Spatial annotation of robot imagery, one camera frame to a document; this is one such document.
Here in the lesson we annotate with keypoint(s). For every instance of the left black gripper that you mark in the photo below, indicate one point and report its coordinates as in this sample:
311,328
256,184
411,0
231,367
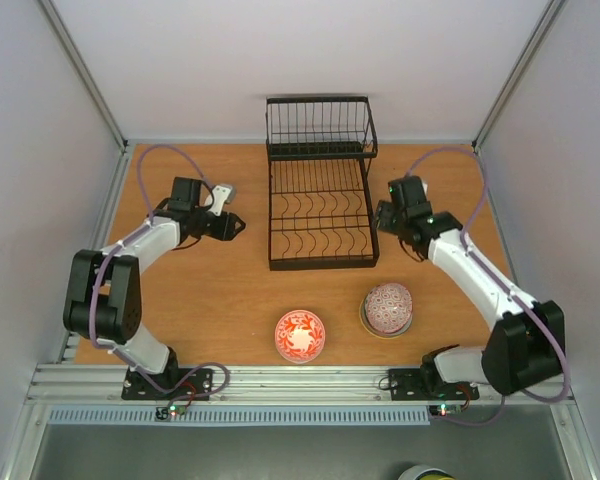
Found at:
226,232

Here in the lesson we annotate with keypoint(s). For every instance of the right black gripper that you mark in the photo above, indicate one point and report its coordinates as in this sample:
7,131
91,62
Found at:
387,220

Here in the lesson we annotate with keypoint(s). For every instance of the black wire dish rack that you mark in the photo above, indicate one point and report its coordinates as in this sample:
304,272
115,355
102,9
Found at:
319,152

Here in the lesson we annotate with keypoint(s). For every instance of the orange floral patterned bowl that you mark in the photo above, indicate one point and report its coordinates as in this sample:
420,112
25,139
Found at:
299,336

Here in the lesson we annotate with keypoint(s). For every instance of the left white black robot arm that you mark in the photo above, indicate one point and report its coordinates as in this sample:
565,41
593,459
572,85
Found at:
103,302

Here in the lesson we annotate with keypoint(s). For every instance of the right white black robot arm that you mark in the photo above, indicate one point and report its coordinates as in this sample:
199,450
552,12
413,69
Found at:
526,344

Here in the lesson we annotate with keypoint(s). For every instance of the red dotted upturned bowl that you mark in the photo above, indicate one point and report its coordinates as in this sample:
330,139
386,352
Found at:
389,306

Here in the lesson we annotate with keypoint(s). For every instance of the yellow dotted bowl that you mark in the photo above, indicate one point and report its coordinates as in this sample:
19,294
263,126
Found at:
377,333

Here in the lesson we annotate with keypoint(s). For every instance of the right small circuit board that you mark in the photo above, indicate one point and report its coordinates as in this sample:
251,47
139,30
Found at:
445,410

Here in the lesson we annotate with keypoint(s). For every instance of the small circuit board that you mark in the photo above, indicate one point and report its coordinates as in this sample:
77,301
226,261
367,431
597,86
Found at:
445,410
171,412

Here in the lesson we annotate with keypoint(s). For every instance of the left small circuit board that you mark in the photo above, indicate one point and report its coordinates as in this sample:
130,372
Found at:
171,412

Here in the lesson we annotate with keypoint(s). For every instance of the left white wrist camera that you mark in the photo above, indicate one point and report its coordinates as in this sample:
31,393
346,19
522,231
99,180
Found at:
220,196

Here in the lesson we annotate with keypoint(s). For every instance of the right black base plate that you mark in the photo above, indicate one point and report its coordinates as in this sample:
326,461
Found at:
411,384

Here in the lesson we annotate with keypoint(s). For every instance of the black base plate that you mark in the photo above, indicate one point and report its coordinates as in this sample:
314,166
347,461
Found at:
167,385
411,384

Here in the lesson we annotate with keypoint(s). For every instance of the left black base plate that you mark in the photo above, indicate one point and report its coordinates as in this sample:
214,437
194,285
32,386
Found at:
167,385

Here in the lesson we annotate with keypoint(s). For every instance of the grey slotted cable duct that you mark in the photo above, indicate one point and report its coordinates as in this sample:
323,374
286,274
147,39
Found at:
241,416

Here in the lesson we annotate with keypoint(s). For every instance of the aluminium frame rail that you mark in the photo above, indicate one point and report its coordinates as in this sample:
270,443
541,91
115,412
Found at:
249,385

